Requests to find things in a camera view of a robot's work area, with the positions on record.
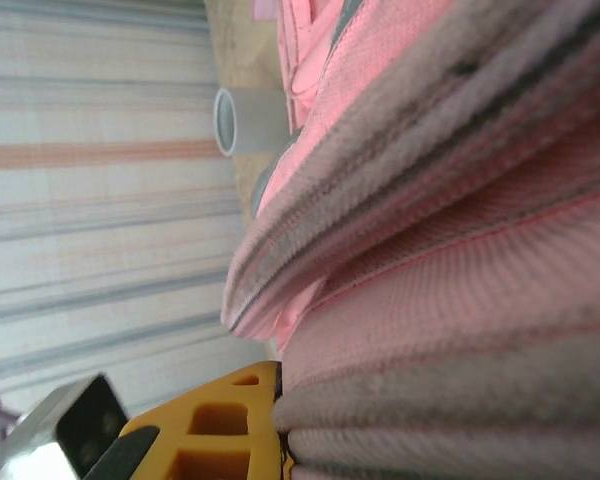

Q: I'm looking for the pink student backpack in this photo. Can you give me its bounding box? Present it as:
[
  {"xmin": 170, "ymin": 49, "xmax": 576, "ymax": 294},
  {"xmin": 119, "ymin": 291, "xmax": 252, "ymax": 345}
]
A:
[{"xmin": 219, "ymin": 0, "xmax": 600, "ymax": 480}]

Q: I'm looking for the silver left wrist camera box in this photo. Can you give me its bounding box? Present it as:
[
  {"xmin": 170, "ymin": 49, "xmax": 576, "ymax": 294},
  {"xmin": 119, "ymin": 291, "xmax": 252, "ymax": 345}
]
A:
[{"xmin": 0, "ymin": 372, "xmax": 131, "ymax": 480}]

